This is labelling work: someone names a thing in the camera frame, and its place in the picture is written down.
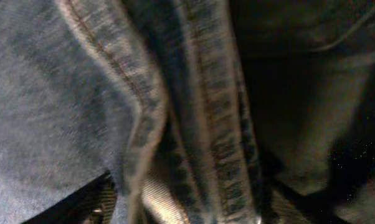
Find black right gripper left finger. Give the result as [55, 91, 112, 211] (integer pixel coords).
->
[23, 172, 117, 224]

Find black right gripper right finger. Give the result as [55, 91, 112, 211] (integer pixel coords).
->
[265, 177, 351, 224]

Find blue denim jeans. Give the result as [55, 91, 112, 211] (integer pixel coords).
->
[0, 1, 375, 223]

